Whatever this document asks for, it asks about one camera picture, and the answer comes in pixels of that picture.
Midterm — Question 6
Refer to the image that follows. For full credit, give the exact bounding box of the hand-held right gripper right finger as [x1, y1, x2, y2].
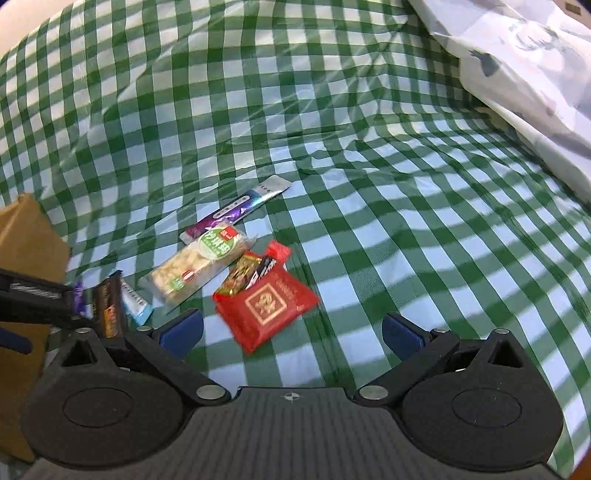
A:
[353, 312, 527, 409]

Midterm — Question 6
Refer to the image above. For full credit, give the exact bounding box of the small purple snack packet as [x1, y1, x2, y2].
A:
[73, 281, 88, 320]

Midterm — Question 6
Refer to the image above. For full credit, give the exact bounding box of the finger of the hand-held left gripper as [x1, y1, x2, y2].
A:
[0, 325, 32, 354]
[0, 268, 93, 331]

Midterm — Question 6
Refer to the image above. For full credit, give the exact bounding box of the clear rice cake packet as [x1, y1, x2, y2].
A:
[139, 225, 259, 308]

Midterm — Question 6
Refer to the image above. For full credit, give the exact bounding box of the small red gold candy packet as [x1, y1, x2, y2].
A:
[214, 252, 279, 297]

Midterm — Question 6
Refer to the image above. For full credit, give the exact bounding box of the narrow red snack packet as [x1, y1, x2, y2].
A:
[264, 241, 293, 274]

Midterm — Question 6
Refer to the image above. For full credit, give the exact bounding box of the long purple white stick packet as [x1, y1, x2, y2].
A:
[179, 175, 293, 244]

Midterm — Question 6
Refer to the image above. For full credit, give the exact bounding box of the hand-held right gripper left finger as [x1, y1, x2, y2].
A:
[58, 308, 232, 408]

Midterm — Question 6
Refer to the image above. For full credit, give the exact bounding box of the red and black snack bar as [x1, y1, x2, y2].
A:
[91, 272, 129, 339]

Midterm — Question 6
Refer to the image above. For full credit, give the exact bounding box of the red square snack packet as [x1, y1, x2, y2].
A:
[214, 268, 322, 354]

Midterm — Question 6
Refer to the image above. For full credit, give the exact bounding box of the light blue stick packet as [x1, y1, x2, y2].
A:
[121, 285, 154, 325]

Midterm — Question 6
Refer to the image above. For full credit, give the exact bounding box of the brown cardboard box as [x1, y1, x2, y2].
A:
[0, 193, 71, 463]

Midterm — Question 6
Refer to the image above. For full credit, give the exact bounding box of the green checkered bedsheet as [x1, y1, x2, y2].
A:
[0, 0, 591, 480]

